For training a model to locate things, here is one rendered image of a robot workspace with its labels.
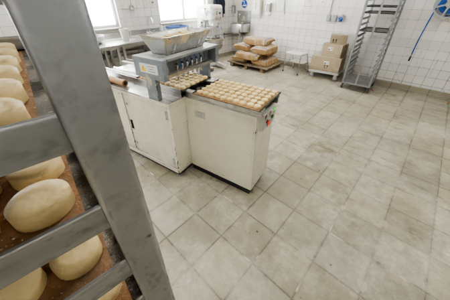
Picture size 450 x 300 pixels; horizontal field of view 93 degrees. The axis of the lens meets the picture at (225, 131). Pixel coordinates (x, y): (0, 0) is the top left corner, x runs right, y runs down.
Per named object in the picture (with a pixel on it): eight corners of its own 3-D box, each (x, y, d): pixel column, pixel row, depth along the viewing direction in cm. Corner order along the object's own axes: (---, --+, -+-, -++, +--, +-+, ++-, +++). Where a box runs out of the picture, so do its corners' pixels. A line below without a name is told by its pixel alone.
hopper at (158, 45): (141, 53, 173) (138, 34, 165) (187, 42, 212) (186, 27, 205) (167, 58, 160) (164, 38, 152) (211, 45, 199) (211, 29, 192)
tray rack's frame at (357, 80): (348, 78, 466) (380, -23, 371) (375, 83, 439) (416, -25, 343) (339, 86, 425) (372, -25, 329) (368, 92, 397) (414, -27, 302)
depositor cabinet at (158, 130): (106, 140, 275) (82, 76, 230) (150, 118, 326) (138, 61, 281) (180, 180, 217) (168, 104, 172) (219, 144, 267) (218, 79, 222)
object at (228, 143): (191, 169, 230) (182, 90, 182) (210, 152, 255) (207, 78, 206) (250, 197, 198) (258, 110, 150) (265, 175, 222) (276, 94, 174)
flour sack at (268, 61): (265, 67, 505) (266, 61, 497) (250, 65, 527) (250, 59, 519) (279, 61, 552) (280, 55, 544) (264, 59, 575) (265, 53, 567)
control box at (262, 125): (258, 130, 164) (259, 114, 157) (270, 118, 181) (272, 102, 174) (262, 132, 163) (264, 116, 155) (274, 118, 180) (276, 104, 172)
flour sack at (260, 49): (265, 56, 490) (266, 48, 481) (249, 53, 511) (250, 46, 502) (279, 50, 538) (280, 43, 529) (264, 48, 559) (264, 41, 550)
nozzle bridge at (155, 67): (140, 96, 186) (131, 55, 168) (194, 73, 237) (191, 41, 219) (168, 104, 171) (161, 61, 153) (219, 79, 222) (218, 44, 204)
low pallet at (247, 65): (227, 65, 569) (227, 60, 563) (244, 59, 620) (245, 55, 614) (266, 73, 503) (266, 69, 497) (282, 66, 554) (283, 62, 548)
